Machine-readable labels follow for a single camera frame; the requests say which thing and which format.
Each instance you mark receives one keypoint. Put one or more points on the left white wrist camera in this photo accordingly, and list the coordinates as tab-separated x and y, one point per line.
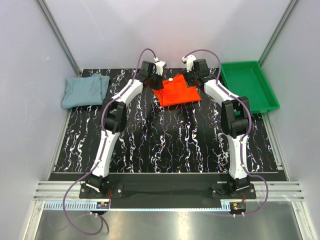
159	66

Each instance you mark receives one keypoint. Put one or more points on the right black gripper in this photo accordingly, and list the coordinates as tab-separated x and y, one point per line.
189	84

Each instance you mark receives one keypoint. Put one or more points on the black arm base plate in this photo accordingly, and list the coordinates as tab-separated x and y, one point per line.
167	202

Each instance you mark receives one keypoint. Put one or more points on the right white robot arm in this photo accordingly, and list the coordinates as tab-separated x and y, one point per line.
235	121

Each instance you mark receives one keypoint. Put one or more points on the white slotted cable duct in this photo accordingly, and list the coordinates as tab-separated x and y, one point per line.
72	205

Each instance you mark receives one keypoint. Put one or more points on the right orange connector block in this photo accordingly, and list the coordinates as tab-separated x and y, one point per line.
238	206

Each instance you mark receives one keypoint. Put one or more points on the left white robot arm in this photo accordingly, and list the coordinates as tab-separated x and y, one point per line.
114	121

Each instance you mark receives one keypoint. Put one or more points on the folded grey-blue t shirt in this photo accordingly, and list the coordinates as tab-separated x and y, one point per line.
85	91

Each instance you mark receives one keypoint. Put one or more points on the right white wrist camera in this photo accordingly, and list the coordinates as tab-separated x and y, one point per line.
189	61

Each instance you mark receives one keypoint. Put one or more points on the black marbled table mat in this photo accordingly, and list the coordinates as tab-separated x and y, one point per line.
185	138

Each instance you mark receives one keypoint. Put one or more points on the green plastic tray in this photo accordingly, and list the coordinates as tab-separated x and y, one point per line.
246	78

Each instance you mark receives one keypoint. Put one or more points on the aluminium frame rail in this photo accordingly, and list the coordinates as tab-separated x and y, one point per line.
273	190

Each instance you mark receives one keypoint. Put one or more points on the left orange connector block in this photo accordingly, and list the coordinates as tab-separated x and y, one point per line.
103	205

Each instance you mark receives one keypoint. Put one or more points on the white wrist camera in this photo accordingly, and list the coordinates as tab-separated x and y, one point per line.
159	66
189	61

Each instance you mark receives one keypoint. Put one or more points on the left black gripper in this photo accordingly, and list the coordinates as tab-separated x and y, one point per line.
159	85

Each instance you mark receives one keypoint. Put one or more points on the orange t shirt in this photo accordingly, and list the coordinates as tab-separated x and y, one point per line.
175	91

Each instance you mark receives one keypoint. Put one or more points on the orange connector block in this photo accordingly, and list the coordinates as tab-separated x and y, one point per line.
238	206
103	205

